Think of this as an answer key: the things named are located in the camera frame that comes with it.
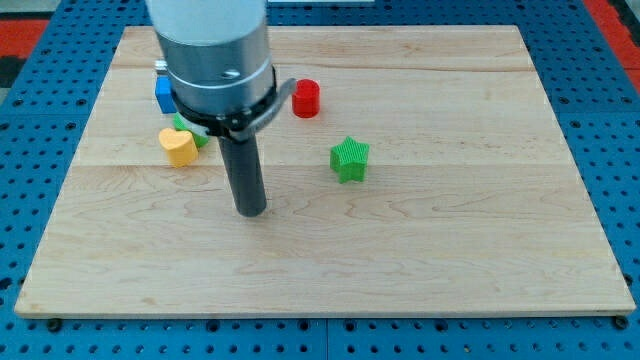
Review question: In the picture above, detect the black clamp ring mount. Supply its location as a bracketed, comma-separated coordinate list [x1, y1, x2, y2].
[171, 78, 296, 142]

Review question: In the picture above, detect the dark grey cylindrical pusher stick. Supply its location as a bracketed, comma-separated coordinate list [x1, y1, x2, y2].
[218, 137, 267, 217]

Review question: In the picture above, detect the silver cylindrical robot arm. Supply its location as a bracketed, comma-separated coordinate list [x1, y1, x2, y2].
[146, 0, 296, 217]

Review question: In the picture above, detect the green star block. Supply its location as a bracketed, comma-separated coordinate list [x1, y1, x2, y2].
[330, 136, 370, 183]

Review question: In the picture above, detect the green round block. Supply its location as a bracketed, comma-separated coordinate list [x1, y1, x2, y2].
[173, 113, 209, 148]

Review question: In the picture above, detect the yellow heart block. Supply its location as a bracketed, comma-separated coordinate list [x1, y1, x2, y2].
[158, 128, 199, 168]

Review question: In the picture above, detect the red cylinder block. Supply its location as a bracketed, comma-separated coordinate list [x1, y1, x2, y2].
[292, 79, 320, 118]

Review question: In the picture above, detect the blue cube block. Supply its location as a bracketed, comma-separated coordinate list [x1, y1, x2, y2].
[155, 76, 176, 114]

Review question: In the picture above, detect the small white grey block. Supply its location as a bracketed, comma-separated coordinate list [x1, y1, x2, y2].
[154, 60, 168, 76]

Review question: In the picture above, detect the light wooden board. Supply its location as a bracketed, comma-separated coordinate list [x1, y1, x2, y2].
[15, 25, 636, 319]

